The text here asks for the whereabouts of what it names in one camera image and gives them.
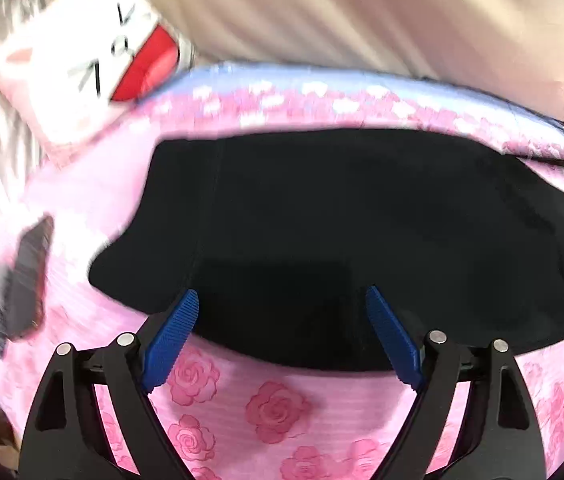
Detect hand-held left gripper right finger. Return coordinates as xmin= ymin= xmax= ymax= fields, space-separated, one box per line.
xmin=365 ymin=285 xmax=547 ymax=480

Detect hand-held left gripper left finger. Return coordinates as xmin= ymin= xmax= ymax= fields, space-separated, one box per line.
xmin=19 ymin=289 xmax=199 ymax=480

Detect black pants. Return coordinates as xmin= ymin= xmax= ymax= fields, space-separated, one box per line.
xmin=88 ymin=127 xmax=564 ymax=373

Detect pink floral bed sheet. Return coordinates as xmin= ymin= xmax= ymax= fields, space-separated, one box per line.
xmin=0 ymin=62 xmax=564 ymax=480

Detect dark rectangular object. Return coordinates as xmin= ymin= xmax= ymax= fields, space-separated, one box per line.
xmin=0 ymin=214 xmax=56 ymax=358

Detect beige curtain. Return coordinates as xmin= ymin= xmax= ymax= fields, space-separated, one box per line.
xmin=42 ymin=0 xmax=564 ymax=128

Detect white cat face pillow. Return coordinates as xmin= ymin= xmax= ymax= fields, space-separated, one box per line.
xmin=0 ymin=0 xmax=187 ymax=156

